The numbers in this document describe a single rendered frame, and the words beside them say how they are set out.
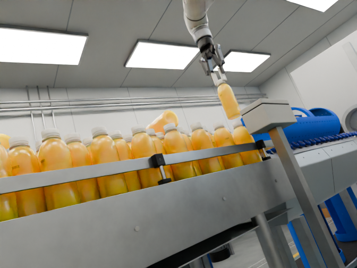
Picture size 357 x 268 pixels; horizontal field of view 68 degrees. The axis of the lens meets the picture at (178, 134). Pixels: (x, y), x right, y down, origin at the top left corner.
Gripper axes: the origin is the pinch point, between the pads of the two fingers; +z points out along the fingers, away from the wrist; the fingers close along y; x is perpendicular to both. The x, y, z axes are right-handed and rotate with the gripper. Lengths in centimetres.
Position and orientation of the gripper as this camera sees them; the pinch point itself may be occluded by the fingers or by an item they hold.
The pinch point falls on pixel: (219, 77)
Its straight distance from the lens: 126.6
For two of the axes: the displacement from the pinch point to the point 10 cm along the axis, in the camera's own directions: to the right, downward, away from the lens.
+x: -7.6, 0.6, -6.5
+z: 3.1, 9.1, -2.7
